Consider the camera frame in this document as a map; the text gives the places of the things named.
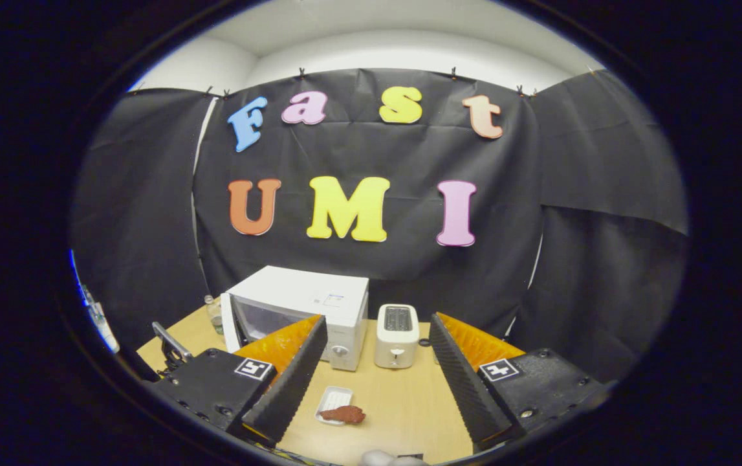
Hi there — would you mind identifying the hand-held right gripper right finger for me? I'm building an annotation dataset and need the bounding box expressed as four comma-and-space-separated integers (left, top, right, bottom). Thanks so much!
429, 312, 611, 454

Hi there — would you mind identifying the black backdrop cloth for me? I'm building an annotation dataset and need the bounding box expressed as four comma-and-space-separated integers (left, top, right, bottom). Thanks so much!
68, 68, 690, 384

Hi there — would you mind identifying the small white rectangular tray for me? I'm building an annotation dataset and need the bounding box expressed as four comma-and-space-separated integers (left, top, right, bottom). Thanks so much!
315, 386, 354, 426

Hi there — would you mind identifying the red-brown meat slice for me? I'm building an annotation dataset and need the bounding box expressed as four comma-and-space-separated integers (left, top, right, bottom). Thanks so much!
319, 405, 366, 425

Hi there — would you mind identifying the row of black cloth clips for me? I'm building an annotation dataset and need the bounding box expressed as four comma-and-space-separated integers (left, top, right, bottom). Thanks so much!
131, 65, 598, 99

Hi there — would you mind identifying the clear plastic bottle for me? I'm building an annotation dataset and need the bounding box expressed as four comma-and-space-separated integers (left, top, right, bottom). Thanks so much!
204, 294, 226, 336

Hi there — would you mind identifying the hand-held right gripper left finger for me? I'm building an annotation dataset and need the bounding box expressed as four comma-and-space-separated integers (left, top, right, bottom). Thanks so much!
151, 315, 329, 447

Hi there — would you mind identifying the white toaster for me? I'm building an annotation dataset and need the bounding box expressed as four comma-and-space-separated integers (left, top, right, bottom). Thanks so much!
374, 304, 420, 370

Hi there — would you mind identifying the white microwave oven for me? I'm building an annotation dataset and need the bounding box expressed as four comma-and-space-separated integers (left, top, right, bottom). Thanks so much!
220, 265, 370, 372

